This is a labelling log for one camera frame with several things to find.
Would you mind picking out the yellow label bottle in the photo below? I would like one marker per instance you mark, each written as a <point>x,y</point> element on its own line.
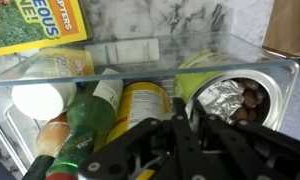
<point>139,101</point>

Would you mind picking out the green can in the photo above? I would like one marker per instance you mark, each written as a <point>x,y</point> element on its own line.
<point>231,94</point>

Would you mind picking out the green spice bottle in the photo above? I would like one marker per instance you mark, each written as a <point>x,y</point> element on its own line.
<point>90,116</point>

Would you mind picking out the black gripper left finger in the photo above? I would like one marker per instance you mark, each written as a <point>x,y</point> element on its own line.
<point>168,148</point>

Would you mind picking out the brown cap bottle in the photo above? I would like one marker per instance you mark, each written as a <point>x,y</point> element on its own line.
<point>48,144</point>

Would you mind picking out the clear plastic fridge box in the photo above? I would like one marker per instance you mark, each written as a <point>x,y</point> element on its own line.
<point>179,54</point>

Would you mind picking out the white cap bottle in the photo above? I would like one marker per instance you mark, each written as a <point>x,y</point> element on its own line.
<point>45,101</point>

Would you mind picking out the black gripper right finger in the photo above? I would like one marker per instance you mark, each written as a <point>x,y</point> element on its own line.
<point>253,151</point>

